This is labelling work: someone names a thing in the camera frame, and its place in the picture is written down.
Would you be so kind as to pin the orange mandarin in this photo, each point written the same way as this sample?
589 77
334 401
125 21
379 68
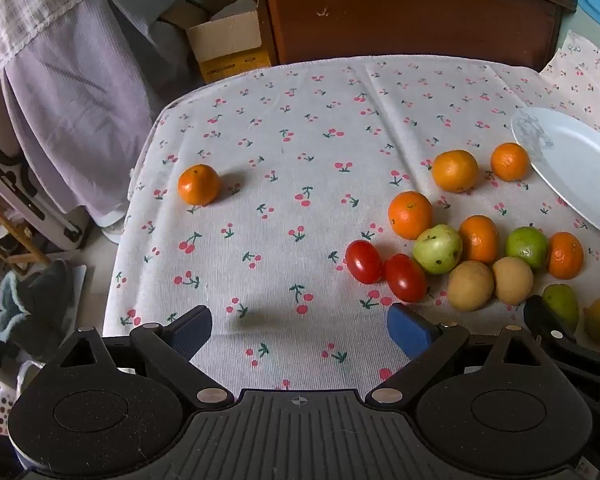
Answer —
566 256
407 212
480 237
455 171
198 185
510 161

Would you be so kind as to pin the white plate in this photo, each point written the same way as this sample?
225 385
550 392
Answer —
580 170

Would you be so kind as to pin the brown wooden nightstand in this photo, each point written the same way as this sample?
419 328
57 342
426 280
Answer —
405 15

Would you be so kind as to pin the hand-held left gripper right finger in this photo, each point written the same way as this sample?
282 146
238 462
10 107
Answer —
410 332

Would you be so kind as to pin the white round base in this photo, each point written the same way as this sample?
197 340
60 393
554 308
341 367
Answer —
114 230

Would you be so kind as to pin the open cardboard box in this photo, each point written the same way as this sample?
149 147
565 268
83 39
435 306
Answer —
225 35

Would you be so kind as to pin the pale green bed sheet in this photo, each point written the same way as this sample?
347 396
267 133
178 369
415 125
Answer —
587 30

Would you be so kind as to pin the pale green apple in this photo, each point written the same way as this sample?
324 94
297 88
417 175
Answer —
437 249

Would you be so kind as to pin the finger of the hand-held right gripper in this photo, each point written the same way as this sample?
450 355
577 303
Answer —
542 315

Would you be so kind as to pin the grey cloth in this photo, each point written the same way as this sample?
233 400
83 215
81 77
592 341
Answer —
145 15

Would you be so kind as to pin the cherry print tablecloth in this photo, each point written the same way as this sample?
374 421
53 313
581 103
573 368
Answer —
290 125

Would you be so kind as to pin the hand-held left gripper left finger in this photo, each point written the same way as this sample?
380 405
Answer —
192 332

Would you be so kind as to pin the floral bed sheet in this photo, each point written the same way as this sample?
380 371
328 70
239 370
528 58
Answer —
580 70

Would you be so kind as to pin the purple curtain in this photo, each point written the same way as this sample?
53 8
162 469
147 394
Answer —
80 110

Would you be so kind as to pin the red cherry tomato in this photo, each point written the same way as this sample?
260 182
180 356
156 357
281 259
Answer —
362 261
405 278

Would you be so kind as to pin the checkered cloth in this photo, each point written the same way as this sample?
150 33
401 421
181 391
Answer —
30 5

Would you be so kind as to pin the green round fruit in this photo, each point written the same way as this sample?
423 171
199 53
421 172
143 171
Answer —
561 306
527 246

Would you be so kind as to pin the folded metal rack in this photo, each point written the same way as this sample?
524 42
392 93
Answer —
30 200

